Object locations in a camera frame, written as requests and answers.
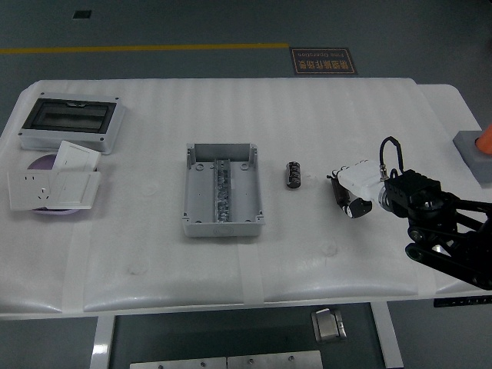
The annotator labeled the grey block base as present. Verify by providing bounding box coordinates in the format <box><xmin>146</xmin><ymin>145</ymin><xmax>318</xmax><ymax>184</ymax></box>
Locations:
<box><xmin>452</xmin><ymin>130</ymin><xmax>492</xmax><ymax>185</ymax></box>

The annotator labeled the white table leg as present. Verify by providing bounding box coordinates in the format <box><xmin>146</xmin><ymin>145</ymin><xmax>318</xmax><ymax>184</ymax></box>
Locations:
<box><xmin>90</xmin><ymin>314</ymin><xmax>116</xmax><ymax>369</ymax></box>
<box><xmin>371</xmin><ymin>301</ymin><xmax>404</xmax><ymax>369</ymax></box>

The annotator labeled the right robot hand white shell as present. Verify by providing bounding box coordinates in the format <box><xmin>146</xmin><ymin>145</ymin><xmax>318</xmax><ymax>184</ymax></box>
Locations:
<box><xmin>325</xmin><ymin>157</ymin><xmax>386</xmax><ymax>221</ymax></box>

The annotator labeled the silver metal floor hatch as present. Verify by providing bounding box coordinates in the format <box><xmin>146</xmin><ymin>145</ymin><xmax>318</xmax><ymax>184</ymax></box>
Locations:
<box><xmin>310</xmin><ymin>307</ymin><xmax>349</xmax><ymax>344</ymax></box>

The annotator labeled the white switch panel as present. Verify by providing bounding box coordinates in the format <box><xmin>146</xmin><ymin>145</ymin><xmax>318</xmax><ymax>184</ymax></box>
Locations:
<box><xmin>45</xmin><ymin>171</ymin><xmax>101</xmax><ymax>211</ymax></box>
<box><xmin>52</xmin><ymin>140</ymin><xmax>102</xmax><ymax>172</ymax></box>

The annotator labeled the black table control panel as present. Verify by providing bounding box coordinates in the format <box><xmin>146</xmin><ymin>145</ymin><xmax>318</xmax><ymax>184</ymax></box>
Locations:
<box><xmin>433</xmin><ymin>294</ymin><xmax>492</xmax><ymax>308</ymax></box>

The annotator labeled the black cylindrical battery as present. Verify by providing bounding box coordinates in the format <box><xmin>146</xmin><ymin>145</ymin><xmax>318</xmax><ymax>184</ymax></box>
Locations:
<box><xmin>284</xmin><ymin>161</ymin><xmax>303</xmax><ymax>191</ymax></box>

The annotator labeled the grey open junction box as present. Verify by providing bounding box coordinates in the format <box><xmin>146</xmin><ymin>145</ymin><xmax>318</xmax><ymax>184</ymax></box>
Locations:
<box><xmin>183</xmin><ymin>142</ymin><xmax>267</xmax><ymax>238</ymax></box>

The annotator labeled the white tape strip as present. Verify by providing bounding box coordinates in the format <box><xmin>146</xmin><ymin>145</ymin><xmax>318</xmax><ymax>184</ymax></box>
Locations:
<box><xmin>61</xmin><ymin>222</ymin><xmax>93</xmax><ymax>314</ymax></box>
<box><xmin>414</xmin><ymin>264</ymin><xmax>437</xmax><ymax>299</ymax></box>
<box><xmin>236</xmin><ymin>244</ymin><xmax>266</xmax><ymax>304</ymax></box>

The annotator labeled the grey distribution box dark cover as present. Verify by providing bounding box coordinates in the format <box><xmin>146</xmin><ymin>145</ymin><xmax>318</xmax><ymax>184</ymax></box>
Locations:
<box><xmin>18</xmin><ymin>91</ymin><xmax>127</xmax><ymax>156</ymax></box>

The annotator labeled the purple round plate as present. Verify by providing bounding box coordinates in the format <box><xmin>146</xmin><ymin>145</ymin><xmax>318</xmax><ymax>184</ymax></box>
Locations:
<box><xmin>27</xmin><ymin>152</ymin><xmax>100</xmax><ymax>214</ymax></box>

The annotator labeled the metal mounting rail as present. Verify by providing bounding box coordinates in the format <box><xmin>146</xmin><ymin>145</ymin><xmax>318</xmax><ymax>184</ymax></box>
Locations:
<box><xmin>212</xmin><ymin>157</ymin><xmax>236</xmax><ymax>224</ymax></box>

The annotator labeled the white foam mat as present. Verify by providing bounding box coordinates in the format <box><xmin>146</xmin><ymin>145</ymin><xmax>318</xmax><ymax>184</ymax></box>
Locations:
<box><xmin>0</xmin><ymin>78</ymin><xmax>437</xmax><ymax>314</ymax></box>

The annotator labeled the brown floor sign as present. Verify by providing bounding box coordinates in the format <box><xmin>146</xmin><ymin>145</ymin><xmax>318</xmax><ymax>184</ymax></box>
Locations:
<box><xmin>288</xmin><ymin>47</ymin><xmax>359</xmax><ymax>76</ymax></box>

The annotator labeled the white wall socket panel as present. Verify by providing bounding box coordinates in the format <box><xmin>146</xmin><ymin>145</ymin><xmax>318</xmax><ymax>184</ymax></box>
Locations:
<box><xmin>6</xmin><ymin>170</ymin><xmax>59</xmax><ymax>211</ymax></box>

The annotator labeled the grey metal floor plate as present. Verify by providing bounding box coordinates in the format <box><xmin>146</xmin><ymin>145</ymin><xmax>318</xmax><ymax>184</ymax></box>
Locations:
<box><xmin>129</xmin><ymin>356</ymin><xmax>228</xmax><ymax>369</ymax></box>
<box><xmin>226</xmin><ymin>350</ymin><xmax>323</xmax><ymax>369</ymax></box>

